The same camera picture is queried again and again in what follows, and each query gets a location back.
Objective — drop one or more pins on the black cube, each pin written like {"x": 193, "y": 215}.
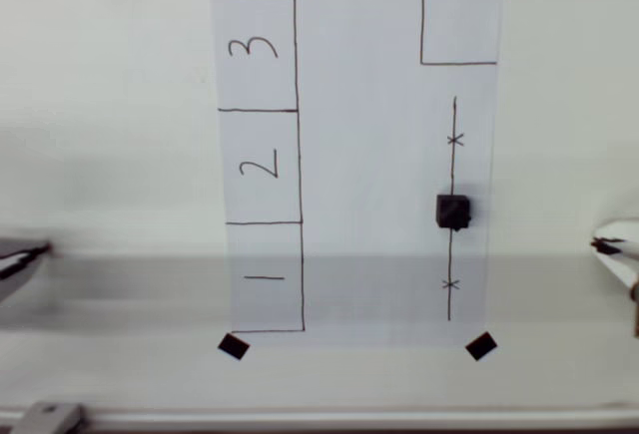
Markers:
{"x": 451, "y": 212}

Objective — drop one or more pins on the black tape piece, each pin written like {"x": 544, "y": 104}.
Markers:
{"x": 481, "y": 345}
{"x": 233, "y": 346}

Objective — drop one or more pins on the white paper sheet with markings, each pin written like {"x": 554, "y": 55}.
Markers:
{"x": 359, "y": 154}

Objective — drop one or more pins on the black camera circuit board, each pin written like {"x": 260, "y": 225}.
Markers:
{"x": 635, "y": 309}

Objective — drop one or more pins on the grey metal edge rail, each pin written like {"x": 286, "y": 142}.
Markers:
{"x": 349, "y": 421}

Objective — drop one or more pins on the grey metal bracket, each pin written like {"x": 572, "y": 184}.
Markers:
{"x": 47, "y": 419}

